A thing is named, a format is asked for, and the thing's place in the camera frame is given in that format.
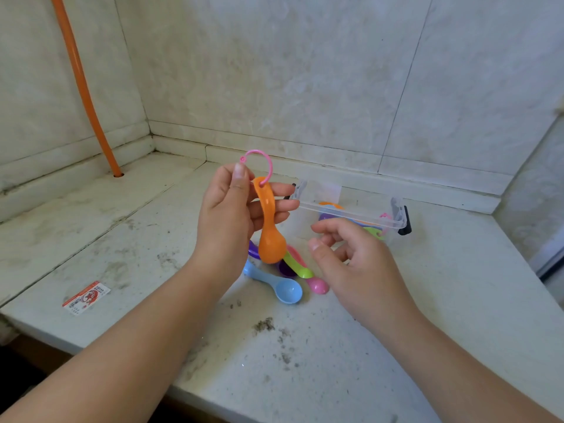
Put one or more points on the person's right hand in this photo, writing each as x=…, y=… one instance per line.
x=365, y=277

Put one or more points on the person's left hand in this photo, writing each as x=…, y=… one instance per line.
x=220, y=224

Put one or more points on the person's right thumb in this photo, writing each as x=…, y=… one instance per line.
x=324, y=257

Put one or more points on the person's left middle finger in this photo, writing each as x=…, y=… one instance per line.
x=286, y=206

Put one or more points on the person's left thumb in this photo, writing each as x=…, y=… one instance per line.
x=240, y=180

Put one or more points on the orange measuring spoon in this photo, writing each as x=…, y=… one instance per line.
x=269, y=242
x=330, y=205

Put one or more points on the person's left forearm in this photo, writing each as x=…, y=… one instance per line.
x=132, y=348

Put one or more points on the person's right forearm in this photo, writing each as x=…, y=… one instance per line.
x=454, y=374

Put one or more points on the green measuring spoon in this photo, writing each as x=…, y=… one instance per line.
x=300, y=269
x=374, y=232

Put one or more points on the pink measuring spoon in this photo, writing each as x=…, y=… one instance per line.
x=318, y=285

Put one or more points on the purple measuring spoon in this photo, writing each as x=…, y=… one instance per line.
x=328, y=217
x=287, y=270

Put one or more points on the blue measuring spoon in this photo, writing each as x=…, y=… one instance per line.
x=284, y=289

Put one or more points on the clear plastic storage box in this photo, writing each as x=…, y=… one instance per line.
x=352, y=209

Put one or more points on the red and white paper label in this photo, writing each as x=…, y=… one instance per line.
x=86, y=298

